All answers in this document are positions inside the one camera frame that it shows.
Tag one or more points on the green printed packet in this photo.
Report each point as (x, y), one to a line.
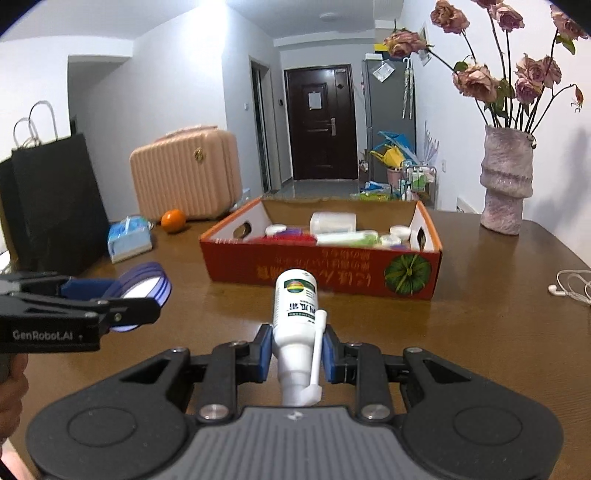
(376, 195)

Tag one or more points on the white spray bottle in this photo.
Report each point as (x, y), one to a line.
(295, 318)

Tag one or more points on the white squeeze tube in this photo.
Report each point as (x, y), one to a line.
(346, 238)

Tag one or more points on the red cardboard box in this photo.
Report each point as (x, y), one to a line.
(323, 274)

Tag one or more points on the blue tissue pack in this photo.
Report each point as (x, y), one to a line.
(129, 240)

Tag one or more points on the round ceiling lamp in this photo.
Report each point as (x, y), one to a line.
(328, 17)

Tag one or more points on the white wall heater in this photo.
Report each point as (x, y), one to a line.
(466, 205)

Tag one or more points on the person's left hand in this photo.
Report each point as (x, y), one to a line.
(14, 401)

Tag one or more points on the pink purple packet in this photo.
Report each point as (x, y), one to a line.
(288, 236)

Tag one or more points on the pink textured vase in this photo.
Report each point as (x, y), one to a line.
(505, 184)

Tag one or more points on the orange fruit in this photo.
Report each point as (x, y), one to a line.
(173, 220)

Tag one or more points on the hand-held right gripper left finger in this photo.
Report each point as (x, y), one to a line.
(265, 355)

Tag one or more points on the dark brown entrance door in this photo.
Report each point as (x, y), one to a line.
(321, 147)

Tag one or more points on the bunch of dried pink roses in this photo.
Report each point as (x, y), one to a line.
(475, 81)

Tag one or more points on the white rectangular box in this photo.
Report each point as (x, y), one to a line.
(333, 222)

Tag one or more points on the white paper notice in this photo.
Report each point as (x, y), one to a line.
(315, 101)

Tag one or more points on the blue folded frame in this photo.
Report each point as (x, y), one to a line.
(392, 138)

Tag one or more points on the grey refrigerator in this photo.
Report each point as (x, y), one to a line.
(383, 110)

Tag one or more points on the yellow watering can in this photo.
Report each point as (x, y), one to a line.
(390, 158)

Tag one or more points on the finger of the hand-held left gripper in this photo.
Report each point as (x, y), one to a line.
(134, 310)
(87, 288)

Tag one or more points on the black paper bag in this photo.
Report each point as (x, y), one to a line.
(7, 198)
(60, 207)

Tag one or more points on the yellow box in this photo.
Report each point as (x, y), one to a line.
(382, 50)

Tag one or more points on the pink flower pot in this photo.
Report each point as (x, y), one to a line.
(395, 176)

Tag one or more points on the dark side door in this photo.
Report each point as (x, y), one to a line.
(261, 129)

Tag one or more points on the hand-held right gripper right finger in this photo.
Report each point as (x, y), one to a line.
(328, 355)

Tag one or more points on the person's left forearm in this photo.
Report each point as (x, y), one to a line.
(14, 464)

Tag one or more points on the pink ribbed suitcase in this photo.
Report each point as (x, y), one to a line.
(184, 175)

